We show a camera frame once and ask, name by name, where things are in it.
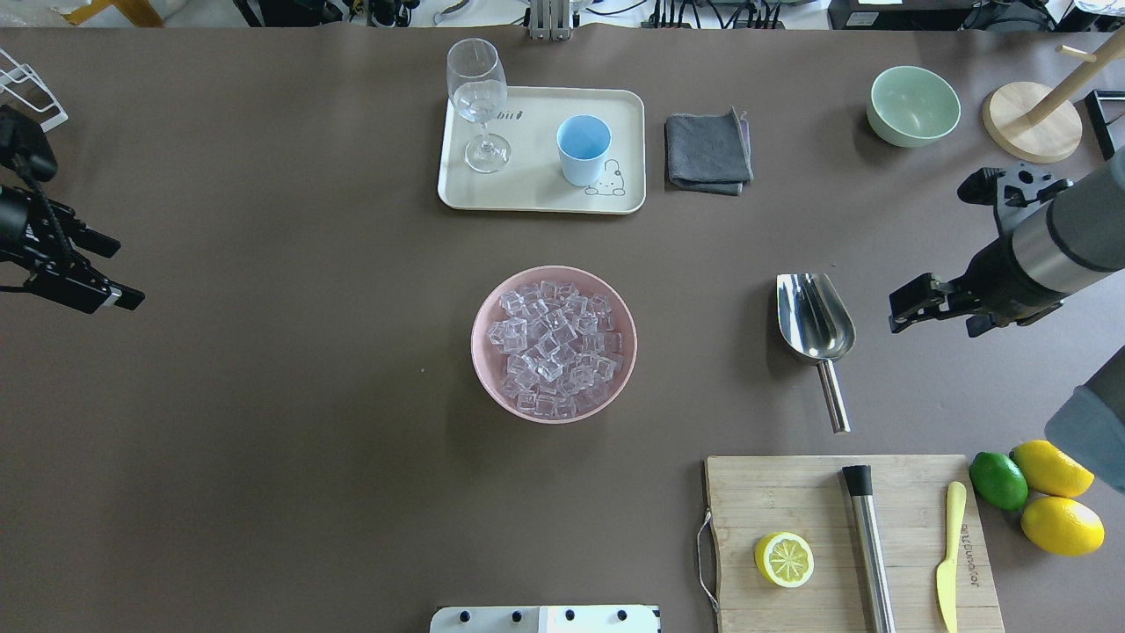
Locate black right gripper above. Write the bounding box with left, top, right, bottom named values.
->
left=889, top=273, right=987, bottom=334

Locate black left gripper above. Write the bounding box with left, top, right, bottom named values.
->
left=1, top=186, right=146, bottom=314

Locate steel ice scoop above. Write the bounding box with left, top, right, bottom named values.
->
left=775, top=273, right=855, bottom=433

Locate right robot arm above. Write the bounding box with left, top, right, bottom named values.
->
left=889, top=153, right=1124, bottom=338

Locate wooden cup tree stand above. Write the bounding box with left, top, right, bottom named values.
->
left=981, top=30, right=1124, bottom=164

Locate clear ice cubes pile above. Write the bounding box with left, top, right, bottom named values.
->
left=488, top=280, right=623, bottom=419

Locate light blue cup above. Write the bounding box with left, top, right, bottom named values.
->
left=555, top=114, right=613, bottom=187

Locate green lime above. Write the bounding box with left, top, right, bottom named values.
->
left=969, top=452, right=1029, bottom=512

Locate yellow lemon near lime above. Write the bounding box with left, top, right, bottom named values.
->
left=1009, top=440, right=1094, bottom=499

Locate green ceramic bowl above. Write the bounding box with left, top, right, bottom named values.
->
left=867, top=67, right=962, bottom=150

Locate yellow plastic knife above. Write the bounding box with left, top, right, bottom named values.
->
left=933, top=481, right=968, bottom=632

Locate steel muddler black tip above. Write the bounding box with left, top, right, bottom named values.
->
left=842, top=464, right=896, bottom=632

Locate yellow lemon outer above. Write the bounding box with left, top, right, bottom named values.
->
left=1020, top=496, right=1106, bottom=557

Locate bamboo cutting board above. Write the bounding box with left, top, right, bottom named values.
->
left=704, top=455, right=971, bottom=632

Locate grey folded cloth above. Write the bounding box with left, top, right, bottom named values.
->
left=664, top=108, right=754, bottom=196

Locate half lemon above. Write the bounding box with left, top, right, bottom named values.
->
left=754, top=530, right=815, bottom=588

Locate pink bowl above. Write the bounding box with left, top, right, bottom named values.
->
left=471, top=266, right=638, bottom=425

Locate cream rabbit tray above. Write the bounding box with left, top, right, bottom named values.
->
left=437, top=85, right=647, bottom=214

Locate clear wine glass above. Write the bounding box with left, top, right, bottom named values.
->
left=446, top=39, right=511, bottom=175

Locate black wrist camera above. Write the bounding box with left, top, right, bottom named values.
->
left=956, top=162, right=1074, bottom=236

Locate white wire cup rack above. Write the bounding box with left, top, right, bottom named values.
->
left=1, top=48, right=69, bottom=133

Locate aluminium frame post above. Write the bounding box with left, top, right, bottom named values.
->
left=527, top=0, right=574, bottom=40

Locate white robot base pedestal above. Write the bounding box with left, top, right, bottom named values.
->
left=429, top=604, right=662, bottom=632

